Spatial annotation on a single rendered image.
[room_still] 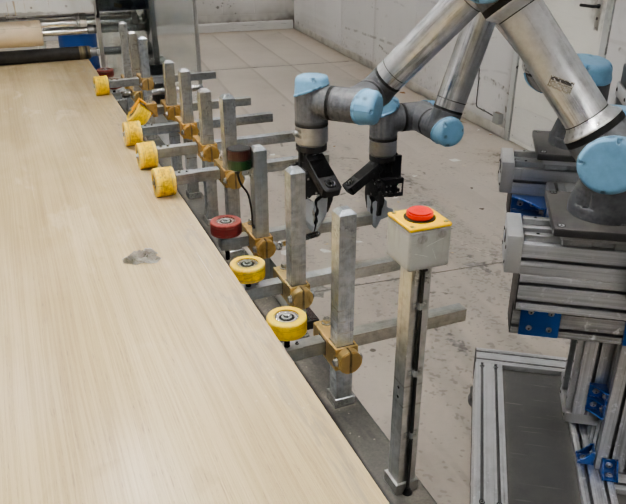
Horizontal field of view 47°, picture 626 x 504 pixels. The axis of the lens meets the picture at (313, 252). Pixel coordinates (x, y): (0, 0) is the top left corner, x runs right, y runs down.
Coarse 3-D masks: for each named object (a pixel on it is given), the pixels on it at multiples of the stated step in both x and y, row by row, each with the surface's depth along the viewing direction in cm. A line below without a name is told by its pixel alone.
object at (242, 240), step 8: (360, 216) 197; (368, 216) 198; (328, 224) 194; (360, 224) 198; (368, 224) 199; (272, 232) 188; (280, 232) 189; (320, 232) 194; (224, 240) 183; (232, 240) 184; (240, 240) 185; (248, 240) 186; (280, 240) 190; (224, 248) 184; (232, 248) 185
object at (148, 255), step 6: (132, 252) 164; (138, 252) 164; (144, 252) 166; (150, 252) 163; (156, 252) 167; (126, 258) 162; (132, 258) 163; (138, 258) 162; (144, 258) 163; (150, 258) 163; (156, 258) 164
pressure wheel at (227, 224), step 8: (216, 216) 185; (224, 216) 185; (232, 216) 185; (216, 224) 181; (224, 224) 181; (232, 224) 181; (240, 224) 182; (216, 232) 181; (224, 232) 180; (232, 232) 181; (240, 232) 183
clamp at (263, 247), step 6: (246, 222) 191; (246, 228) 187; (252, 234) 184; (270, 234) 184; (252, 240) 183; (258, 240) 182; (264, 240) 181; (270, 240) 182; (252, 246) 184; (258, 246) 180; (264, 246) 181; (270, 246) 181; (252, 252) 185; (258, 252) 181; (264, 252) 182; (270, 252) 182; (264, 258) 182
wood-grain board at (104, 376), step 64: (0, 128) 259; (64, 128) 259; (0, 192) 202; (64, 192) 202; (128, 192) 202; (0, 256) 166; (64, 256) 166; (192, 256) 166; (0, 320) 141; (64, 320) 141; (128, 320) 141; (192, 320) 141; (256, 320) 141; (0, 384) 122; (64, 384) 122; (128, 384) 122; (192, 384) 122; (256, 384) 122; (0, 448) 108; (64, 448) 108; (128, 448) 108; (192, 448) 108; (256, 448) 108; (320, 448) 108
